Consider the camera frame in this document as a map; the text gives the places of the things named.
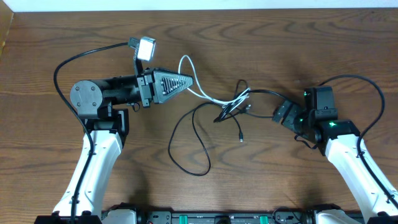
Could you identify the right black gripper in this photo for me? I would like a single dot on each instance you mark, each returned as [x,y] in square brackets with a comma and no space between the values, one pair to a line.
[293,110]

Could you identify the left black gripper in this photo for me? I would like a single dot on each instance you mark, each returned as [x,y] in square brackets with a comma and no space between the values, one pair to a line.
[153,86]

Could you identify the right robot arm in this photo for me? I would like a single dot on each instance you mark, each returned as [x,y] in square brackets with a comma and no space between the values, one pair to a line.
[317,125]

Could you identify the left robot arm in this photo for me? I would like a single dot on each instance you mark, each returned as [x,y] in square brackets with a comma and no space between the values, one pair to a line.
[106,128]

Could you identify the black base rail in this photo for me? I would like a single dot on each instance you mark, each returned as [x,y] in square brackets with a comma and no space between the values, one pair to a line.
[128,213]

